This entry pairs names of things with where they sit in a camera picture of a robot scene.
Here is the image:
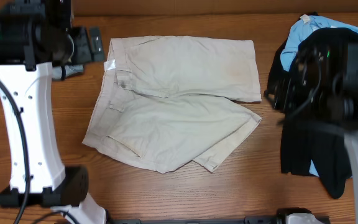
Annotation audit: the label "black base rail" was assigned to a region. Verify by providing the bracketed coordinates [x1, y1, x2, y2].
[107, 207, 331, 224]

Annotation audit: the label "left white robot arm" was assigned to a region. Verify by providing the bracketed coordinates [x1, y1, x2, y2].
[0, 1, 111, 223]

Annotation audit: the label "folded light blue jeans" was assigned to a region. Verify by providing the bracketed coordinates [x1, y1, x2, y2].
[52, 65, 85, 81]

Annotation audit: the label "beige khaki shorts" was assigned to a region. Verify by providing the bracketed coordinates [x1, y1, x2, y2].
[83, 36, 262, 174]

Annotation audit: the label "black garment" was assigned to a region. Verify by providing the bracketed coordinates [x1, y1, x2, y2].
[265, 11, 358, 200]

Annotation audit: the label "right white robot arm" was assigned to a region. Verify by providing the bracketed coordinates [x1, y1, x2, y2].
[264, 41, 358, 223]

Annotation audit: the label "light blue shirt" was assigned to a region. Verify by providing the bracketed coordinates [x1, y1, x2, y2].
[279, 13, 358, 177]

